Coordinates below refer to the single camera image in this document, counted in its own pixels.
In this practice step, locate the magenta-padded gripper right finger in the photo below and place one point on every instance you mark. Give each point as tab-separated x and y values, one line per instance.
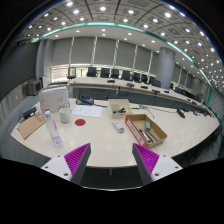
146	157

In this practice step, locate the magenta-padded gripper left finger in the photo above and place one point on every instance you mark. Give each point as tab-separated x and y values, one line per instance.
77	157

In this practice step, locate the clear plastic water bottle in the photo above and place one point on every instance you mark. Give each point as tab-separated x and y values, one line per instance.
52	130

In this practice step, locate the brown open box red side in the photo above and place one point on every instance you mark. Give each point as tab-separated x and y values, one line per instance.
159	135

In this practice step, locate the flat round red coaster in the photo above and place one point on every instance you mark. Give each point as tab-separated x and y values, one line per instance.
80	122

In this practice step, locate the small white oblong box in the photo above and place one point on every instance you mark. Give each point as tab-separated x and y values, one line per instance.
118	125

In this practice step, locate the white ceramic mug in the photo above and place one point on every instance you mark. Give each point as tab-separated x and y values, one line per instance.
64	116

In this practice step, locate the white paper sheet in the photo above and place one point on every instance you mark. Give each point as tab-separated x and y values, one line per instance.
86	111

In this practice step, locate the black clip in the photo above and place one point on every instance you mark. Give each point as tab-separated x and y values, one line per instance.
120	111

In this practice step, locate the brown paper envelope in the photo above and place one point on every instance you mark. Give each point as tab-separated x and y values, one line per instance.
30	126

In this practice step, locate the beige open cardboard box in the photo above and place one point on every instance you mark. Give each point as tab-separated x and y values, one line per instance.
124	105

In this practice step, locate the black desk phone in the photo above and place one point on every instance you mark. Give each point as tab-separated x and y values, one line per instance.
84	100

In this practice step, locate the white printer paper box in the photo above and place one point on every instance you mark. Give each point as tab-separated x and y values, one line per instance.
53	99

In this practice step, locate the black power adapter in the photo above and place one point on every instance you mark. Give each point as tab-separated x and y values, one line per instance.
28	112

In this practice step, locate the long curved conference desk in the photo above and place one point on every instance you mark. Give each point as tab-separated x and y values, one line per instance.
100	92

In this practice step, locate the grey box monitor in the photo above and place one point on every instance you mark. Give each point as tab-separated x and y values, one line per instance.
34	88

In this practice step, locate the black office chairs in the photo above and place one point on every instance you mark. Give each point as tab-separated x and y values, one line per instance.
105	72

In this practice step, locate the round ceiling lights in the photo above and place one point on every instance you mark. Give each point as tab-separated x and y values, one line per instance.
102	8

